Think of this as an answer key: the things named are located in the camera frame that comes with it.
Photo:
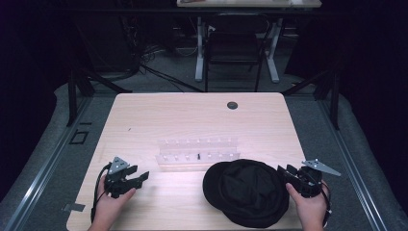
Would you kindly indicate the black chair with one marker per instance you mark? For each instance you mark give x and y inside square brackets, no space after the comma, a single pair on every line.
[235,48]

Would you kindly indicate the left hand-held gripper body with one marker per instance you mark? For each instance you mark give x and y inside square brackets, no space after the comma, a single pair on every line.
[116,183]

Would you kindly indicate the clear acrylic peg rack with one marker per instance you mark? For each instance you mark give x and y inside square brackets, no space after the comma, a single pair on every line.
[197,154]

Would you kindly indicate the person's right hand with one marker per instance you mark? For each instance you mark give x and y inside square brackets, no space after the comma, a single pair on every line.
[309,207]

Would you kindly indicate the black metal stand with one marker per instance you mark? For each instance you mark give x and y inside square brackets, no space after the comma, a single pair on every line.
[74,96]
[333,96]

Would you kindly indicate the person's left hand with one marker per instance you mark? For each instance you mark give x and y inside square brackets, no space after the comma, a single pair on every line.
[110,205]

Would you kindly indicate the black tape square outline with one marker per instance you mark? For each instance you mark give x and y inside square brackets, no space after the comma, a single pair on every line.
[79,137]

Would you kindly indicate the white-legged background desk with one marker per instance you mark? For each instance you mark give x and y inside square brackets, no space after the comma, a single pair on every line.
[248,3]

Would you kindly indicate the metal floor rail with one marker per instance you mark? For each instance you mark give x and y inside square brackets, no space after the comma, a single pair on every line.
[48,166]
[352,166]

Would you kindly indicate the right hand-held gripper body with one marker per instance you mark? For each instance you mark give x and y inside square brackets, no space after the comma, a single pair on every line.
[307,183]

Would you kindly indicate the black hat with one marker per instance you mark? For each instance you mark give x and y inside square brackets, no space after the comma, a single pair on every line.
[247,192]

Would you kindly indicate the short black tape strip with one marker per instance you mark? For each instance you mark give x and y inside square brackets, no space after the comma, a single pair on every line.
[85,123]

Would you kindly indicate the dark round table grommet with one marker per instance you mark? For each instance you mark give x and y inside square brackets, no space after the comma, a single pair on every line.
[232,105]

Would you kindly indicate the grey tape patch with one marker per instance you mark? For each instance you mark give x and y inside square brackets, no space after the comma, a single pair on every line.
[73,207]

